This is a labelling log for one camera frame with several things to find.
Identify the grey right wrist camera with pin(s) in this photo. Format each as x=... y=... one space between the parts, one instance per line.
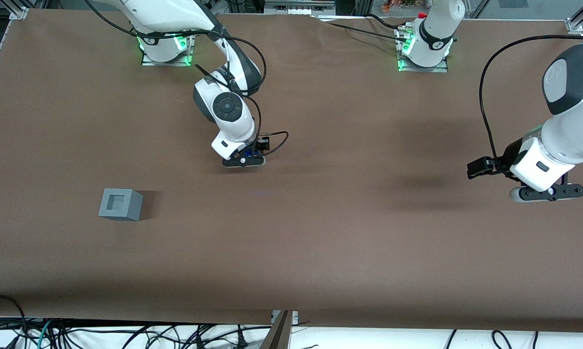
x=243 y=161

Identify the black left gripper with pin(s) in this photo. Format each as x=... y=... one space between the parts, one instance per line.
x=509 y=156

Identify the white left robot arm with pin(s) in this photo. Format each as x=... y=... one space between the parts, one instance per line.
x=577 y=121

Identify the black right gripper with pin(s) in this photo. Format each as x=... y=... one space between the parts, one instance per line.
x=261 y=144

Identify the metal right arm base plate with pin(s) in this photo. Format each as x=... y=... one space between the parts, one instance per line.
x=148 y=62

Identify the blue plastic part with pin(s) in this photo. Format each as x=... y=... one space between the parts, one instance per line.
x=253 y=154

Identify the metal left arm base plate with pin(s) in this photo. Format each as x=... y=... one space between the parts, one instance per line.
x=439 y=69

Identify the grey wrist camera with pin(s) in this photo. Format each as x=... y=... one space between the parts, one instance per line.
x=243 y=161
x=548 y=192

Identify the silver table corner bracket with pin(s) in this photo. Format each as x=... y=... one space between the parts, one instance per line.
x=574 y=26
x=19 y=13

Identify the grey device behind table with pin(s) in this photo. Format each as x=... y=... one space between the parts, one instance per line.
x=296 y=7

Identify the orange background object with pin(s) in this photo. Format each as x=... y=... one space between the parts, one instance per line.
x=398 y=5

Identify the brown table cover sheet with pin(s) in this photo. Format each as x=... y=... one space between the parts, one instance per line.
x=320 y=242

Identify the silver table edge bracket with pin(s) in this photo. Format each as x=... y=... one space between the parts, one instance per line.
x=295 y=317

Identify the aluminium profile bar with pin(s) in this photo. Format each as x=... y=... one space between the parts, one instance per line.
x=278 y=334

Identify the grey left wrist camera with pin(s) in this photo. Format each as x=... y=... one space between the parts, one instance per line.
x=548 y=192

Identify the gray square base block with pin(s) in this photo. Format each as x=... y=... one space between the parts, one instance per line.
x=126 y=208

